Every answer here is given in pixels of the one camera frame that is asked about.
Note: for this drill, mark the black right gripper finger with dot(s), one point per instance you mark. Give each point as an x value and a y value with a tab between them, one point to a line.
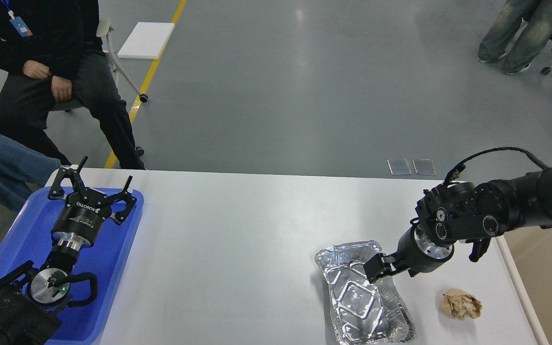
380	266

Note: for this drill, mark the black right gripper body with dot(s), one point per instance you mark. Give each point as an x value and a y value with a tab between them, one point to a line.
416	253

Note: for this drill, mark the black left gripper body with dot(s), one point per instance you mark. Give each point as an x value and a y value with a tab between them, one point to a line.
82	217

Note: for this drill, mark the aluminium foil tray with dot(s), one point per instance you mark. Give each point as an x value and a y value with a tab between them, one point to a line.
362	313

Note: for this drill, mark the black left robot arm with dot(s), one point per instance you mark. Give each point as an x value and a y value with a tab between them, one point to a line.
62	259

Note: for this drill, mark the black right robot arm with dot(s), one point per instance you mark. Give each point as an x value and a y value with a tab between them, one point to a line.
475	214

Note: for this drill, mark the person in blue jeans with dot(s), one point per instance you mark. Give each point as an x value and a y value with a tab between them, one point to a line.
20	166

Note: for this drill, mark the blue plastic tray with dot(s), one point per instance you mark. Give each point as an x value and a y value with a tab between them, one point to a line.
29	238

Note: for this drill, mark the crumpled brown paper ball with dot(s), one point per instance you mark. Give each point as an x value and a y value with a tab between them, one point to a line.
458	304

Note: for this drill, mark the right metal floor plate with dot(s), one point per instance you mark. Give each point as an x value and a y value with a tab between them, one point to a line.
424	167

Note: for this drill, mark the metal floor plate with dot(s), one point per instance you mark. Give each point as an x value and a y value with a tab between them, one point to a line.
399	166
424	167

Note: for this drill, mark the left metal floor plate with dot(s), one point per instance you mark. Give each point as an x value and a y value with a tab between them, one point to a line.
399	166

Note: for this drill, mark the beige plastic bin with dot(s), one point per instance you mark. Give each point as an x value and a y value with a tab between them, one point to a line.
544	282

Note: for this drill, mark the seated person in black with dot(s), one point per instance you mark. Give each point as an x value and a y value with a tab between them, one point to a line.
63	60

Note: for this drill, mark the chair with white tablet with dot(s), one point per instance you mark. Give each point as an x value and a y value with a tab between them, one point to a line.
146	41

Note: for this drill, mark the standing person in jeans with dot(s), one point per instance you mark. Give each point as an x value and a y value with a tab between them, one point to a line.
518	34

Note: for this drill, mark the blue lanyard badge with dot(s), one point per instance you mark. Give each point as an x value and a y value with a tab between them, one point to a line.
17	22

